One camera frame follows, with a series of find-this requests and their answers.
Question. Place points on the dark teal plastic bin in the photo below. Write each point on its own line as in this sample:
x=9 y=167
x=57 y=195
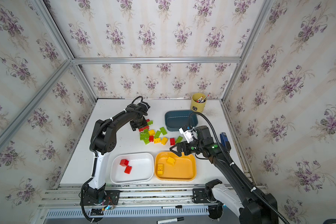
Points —
x=174 y=120

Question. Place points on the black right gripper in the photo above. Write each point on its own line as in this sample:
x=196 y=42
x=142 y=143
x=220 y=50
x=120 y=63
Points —
x=188 y=147

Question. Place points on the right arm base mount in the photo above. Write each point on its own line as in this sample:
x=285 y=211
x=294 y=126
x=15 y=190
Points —
x=205 y=195

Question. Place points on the black marker pen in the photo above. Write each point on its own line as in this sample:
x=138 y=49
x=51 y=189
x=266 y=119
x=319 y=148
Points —
x=171 y=220

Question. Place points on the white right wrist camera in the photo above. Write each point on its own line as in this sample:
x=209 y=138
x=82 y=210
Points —
x=187 y=132

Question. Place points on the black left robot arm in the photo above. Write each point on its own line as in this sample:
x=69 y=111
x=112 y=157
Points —
x=104 y=138

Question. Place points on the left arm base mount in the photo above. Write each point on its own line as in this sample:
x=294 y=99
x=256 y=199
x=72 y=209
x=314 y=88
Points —
x=95 y=206

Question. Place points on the yellow pen cup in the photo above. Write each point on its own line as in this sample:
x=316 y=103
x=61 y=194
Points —
x=198 y=101

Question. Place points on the yellow plastic tray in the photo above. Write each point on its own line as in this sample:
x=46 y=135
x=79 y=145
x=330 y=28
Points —
x=184 y=168

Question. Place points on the yellow curved lego brick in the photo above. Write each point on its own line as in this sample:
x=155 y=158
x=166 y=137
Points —
x=160 y=169

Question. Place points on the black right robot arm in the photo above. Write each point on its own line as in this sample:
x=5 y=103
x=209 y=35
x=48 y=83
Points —
x=249 y=203

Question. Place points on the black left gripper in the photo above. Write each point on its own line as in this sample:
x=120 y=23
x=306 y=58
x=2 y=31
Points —
x=138 y=123

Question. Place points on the white plastic tray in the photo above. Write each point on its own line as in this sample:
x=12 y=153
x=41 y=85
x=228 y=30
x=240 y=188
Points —
x=142 y=168

